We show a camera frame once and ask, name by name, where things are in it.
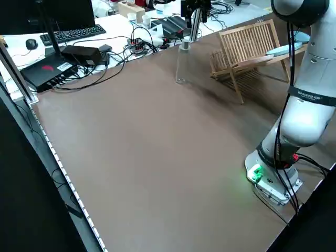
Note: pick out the wooden dish rack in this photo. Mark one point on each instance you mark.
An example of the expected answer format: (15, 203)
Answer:
(245, 27)

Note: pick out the black power adapter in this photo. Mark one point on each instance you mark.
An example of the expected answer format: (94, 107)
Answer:
(81, 53)

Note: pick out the black computer mouse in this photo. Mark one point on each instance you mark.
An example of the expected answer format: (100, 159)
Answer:
(31, 43)

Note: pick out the wooden box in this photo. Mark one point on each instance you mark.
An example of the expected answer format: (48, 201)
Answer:
(131, 10)

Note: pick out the glass bottle with grey cap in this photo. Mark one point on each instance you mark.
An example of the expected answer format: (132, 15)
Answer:
(183, 63)

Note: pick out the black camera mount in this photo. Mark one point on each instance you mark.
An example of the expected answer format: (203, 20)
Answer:
(186, 10)

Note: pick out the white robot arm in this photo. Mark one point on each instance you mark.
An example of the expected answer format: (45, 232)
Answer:
(307, 118)

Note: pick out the black monitor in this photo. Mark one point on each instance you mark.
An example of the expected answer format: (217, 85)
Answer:
(65, 13)

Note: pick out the aluminium frame profile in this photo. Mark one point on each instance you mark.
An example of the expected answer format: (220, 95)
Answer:
(18, 73)

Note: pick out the black keyboard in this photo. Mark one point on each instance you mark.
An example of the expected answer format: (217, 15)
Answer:
(73, 32)

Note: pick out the white cup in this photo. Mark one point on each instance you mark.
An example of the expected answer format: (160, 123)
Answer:
(145, 19)

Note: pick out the small black adapter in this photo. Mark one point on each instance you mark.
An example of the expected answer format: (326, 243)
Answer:
(105, 59)

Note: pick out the hub with red plugs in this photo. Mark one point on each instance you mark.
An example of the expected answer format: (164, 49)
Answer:
(136, 46)

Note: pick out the pale plate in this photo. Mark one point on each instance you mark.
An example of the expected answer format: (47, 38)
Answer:
(283, 49)

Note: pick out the black device with red logo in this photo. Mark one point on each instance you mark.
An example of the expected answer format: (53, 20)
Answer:
(44, 72)

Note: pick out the aluminium camera post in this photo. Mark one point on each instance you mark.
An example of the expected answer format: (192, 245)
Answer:
(197, 26)

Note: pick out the blue plate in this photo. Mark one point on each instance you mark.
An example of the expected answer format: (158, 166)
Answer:
(300, 36)

